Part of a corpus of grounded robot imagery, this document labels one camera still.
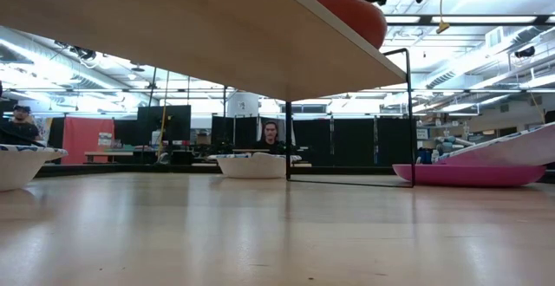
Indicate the person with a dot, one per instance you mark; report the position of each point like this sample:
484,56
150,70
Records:
19,130
269,134

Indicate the wooden bench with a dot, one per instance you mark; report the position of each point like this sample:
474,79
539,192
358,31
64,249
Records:
108,153

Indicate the black overhead frame bar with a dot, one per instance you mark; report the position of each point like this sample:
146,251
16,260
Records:
422,19

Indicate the red bowl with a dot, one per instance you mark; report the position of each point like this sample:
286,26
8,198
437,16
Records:
360,17

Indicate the red partition panel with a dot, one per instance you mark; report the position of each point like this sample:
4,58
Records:
82,138

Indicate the wooden shelf with black frame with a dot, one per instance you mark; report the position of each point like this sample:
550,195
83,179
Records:
173,26

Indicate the white bowl centre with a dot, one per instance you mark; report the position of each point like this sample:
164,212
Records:
251,168

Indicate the white column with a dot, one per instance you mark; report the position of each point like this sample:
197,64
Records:
243,104

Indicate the black ceiling device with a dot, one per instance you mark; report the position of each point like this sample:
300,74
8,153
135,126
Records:
525,52

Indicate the black screen panel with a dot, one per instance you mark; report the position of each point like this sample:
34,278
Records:
173,121

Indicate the blue patterned paper plate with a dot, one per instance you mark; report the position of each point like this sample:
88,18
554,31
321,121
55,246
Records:
21,169
507,149

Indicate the ribbed ceiling air duct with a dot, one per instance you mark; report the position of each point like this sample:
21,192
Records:
43,56
446,80

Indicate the black curtain partition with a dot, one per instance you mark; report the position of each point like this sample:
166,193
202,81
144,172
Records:
355,141

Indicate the black table edge rail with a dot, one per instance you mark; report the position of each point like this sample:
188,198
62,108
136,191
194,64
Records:
130,170

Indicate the pink plastic plate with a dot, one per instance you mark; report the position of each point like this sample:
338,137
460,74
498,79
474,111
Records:
468,175

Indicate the yellow pole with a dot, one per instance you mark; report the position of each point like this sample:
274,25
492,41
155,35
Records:
164,117

